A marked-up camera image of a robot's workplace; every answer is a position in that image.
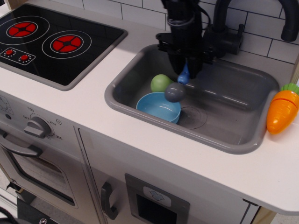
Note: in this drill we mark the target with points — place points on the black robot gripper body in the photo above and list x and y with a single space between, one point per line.
185 37

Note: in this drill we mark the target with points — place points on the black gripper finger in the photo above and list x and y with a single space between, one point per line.
177 62
194 66

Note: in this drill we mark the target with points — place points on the blue and grey toy spoon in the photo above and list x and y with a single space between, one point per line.
175 92

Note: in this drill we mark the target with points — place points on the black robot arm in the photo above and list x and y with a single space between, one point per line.
182 7

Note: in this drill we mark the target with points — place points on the light blue plastic bowl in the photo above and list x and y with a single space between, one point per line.
157 105

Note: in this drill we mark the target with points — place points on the grey plastic sink basin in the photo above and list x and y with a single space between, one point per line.
225 105

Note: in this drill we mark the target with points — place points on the green toy pear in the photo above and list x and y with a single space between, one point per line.
160 82

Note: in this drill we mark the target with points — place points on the black toy faucet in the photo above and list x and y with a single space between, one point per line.
218 40

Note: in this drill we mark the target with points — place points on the orange toy carrot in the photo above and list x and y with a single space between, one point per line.
283 109

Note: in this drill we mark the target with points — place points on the black toy stove top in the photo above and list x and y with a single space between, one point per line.
54 48

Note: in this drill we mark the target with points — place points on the grey dispenser panel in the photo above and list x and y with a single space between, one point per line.
153 205

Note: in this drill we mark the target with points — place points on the grey oven dial knob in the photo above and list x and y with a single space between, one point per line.
37 127

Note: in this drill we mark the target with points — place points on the toy oven door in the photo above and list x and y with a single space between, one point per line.
56 176

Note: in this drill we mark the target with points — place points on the grey cabinet door handle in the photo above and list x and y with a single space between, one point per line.
105 192

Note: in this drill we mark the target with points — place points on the grey oven door handle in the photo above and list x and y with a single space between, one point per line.
30 151

